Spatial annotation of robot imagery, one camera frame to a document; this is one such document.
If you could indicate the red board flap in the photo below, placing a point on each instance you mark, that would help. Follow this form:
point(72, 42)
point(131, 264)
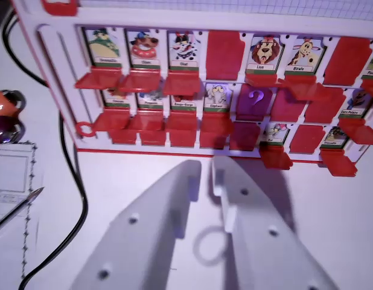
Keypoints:
point(212, 140)

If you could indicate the red and white game board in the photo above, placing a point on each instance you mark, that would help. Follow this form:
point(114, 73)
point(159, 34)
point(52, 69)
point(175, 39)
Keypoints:
point(186, 18)

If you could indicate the colourful bead toy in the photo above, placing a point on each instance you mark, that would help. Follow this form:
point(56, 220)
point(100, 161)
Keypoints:
point(5, 108)

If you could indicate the clear ballpoint pen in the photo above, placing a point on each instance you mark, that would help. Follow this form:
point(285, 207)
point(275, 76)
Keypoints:
point(20, 205)

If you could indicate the printed paper sheet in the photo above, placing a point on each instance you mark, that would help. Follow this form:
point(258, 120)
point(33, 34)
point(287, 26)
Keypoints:
point(11, 169)

